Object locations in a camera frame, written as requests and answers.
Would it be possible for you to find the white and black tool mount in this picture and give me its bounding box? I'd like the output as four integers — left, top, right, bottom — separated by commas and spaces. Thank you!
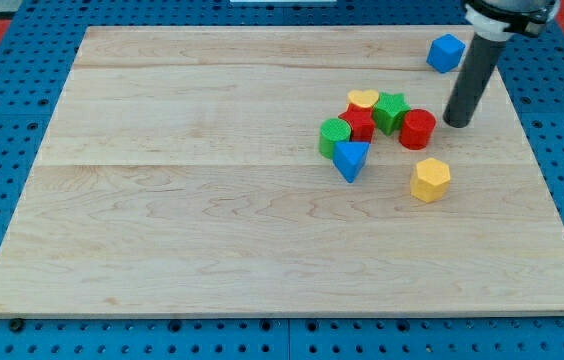
463, 0, 560, 42

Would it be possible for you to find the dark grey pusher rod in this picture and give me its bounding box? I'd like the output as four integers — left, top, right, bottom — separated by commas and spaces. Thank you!
443, 34, 506, 128

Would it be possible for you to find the green star block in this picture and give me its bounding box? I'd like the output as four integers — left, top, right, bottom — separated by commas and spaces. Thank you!
372, 92, 411, 136

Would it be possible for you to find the red star block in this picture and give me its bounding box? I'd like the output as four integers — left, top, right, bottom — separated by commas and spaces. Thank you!
338, 104, 376, 143

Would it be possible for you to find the blue cube block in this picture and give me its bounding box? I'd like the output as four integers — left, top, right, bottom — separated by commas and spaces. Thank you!
426, 34, 466, 73

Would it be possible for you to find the red cylinder block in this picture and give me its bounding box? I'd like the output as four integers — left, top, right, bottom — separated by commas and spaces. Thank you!
399, 109, 437, 150

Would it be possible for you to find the yellow heart block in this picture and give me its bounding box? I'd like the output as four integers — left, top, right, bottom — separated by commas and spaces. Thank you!
347, 89, 380, 109

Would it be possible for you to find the yellow hexagon block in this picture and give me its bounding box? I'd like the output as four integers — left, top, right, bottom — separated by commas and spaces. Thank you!
410, 158, 451, 203

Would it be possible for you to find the blue triangle block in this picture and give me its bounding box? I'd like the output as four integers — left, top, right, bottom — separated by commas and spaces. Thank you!
333, 141, 370, 183

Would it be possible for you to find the green cylinder block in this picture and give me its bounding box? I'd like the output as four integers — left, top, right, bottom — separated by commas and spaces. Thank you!
318, 118, 351, 159

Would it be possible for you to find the wooden board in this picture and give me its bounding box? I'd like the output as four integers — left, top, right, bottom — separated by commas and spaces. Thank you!
0, 25, 564, 319

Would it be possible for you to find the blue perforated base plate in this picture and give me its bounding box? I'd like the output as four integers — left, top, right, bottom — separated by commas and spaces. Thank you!
0, 0, 564, 359

